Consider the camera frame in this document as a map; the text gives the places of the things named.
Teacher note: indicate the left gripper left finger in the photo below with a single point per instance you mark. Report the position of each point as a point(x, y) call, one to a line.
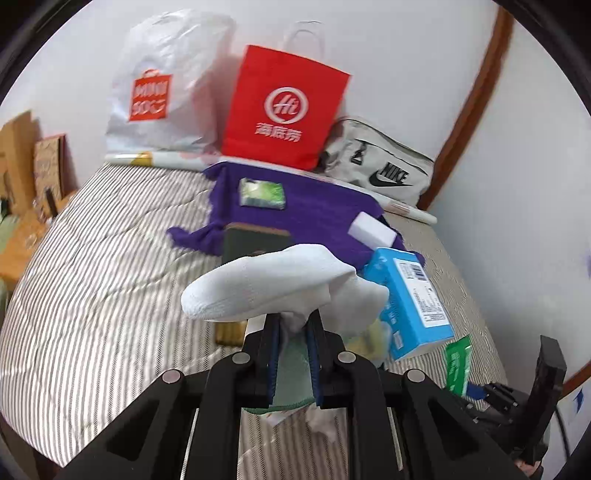
point(246, 379)

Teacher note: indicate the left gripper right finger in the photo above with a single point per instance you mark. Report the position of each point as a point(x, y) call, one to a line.
point(342, 379)

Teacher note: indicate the green wet wipe packet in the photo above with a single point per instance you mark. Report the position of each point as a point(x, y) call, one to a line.
point(261, 194)

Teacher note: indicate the mint green cloth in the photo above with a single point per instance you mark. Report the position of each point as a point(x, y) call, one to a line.
point(293, 380)

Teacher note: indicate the yellow black cloth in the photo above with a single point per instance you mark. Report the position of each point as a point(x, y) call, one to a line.
point(373, 343)

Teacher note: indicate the blue tissue pack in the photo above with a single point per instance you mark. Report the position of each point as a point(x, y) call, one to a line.
point(414, 311)

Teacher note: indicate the dark green tea box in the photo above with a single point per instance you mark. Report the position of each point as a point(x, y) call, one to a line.
point(240, 240)

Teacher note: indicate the white sponge block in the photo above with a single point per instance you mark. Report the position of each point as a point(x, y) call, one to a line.
point(371, 232)

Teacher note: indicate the striped grey bed quilt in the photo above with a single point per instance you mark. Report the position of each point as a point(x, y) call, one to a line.
point(96, 318)

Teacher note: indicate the purple towel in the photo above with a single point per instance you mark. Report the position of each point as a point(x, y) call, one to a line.
point(316, 212)

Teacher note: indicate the beige Nike bag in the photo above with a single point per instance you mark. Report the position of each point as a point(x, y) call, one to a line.
point(361, 154)

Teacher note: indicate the red paper shopping bag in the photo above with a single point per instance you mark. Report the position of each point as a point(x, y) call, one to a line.
point(285, 101)

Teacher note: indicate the brown patterned box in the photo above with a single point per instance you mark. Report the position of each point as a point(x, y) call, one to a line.
point(48, 159)

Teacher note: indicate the white Miniso plastic bag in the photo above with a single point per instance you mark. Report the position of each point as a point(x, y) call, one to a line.
point(161, 95)

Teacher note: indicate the wooden headboard furniture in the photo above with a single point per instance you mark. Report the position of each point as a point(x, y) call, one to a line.
point(29, 212)

